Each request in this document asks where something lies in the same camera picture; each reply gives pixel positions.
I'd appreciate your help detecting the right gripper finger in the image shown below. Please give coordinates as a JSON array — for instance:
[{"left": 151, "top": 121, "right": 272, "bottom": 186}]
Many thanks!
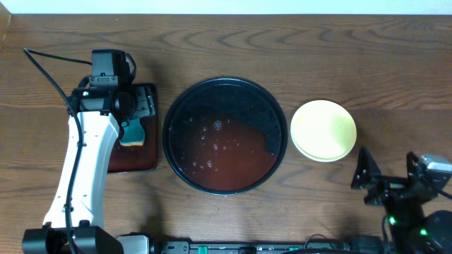
[
  {"left": 350, "top": 147, "right": 381, "bottom": 189},
  {"left": 406, "top": 152, "right": 419, "bottom": 180}
]

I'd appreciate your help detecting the green orange sponge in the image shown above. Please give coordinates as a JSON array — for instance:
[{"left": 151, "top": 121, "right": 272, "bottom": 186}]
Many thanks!
[{"left": 119, "top": 119, "right": 145, "bottom": 147}]

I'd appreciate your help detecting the yellow plate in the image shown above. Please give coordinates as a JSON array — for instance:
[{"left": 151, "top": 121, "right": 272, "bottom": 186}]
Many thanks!
[{"left": 290, "top": 99, "right": 357, "bottom": 162}]

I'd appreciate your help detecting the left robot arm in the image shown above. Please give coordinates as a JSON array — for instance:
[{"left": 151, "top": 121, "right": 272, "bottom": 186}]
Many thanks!
[{"left": 22, "top": 49, "right": 160, "bottom": 253}]

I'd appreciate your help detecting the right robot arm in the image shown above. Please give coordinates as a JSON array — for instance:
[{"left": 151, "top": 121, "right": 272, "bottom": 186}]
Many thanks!
[{"left": 350, "top": 147, "right": 451, "bottom": 253}]

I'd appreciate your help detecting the rectangular black tray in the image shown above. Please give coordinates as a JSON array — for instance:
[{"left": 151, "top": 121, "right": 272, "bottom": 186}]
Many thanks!
[{"left": 108, "top": 83, "right": 158, "bottom": 174}]

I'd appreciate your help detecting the round black tray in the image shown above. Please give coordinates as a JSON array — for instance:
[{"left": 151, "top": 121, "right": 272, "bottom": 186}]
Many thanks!
[{"left": 162, "top": 77, "right": 288, "bottom": 195}]

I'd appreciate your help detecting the right black cable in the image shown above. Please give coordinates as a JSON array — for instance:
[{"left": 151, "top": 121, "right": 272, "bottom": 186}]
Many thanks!
[{"left": 381, "top": 176, "right": 452, "bottom": 248}]

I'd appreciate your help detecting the black cable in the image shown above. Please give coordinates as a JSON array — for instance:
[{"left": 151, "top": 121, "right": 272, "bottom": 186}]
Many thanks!
[
  {"left": 23, "top": 47, "right": 138, "bottom": 254},
  {"left": 381, "top": 176, "right": 452, "bottom": 248}
]

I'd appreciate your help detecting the left black cable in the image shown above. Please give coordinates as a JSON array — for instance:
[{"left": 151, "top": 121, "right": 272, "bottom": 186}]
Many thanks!
[{"left": 23, "top": 47, "right": 138, "bottom": 254}]

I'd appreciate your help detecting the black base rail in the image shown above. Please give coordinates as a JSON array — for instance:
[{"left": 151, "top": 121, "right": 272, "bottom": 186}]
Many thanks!
[{"left": 160, "top": 241, "right": 352, "bottom": 254}]

